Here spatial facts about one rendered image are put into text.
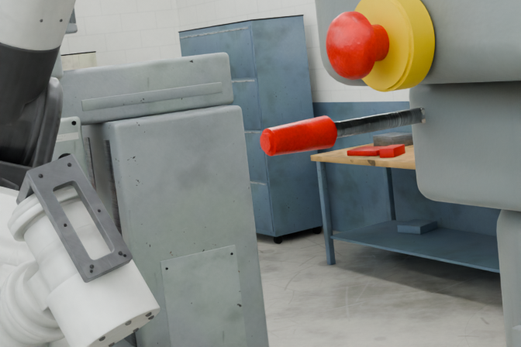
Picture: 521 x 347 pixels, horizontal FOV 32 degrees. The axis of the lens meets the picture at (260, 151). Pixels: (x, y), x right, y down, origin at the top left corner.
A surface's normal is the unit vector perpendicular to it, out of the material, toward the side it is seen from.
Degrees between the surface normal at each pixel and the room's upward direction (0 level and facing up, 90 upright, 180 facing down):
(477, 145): 90
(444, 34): 90
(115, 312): 64
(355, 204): 90
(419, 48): 101
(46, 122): 85
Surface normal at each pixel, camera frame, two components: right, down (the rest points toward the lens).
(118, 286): 0.48, -0.51
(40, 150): 0.40, 0.04
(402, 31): -0.84, 0.15
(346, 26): -0.59, -0.32
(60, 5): 0.72, 0.54
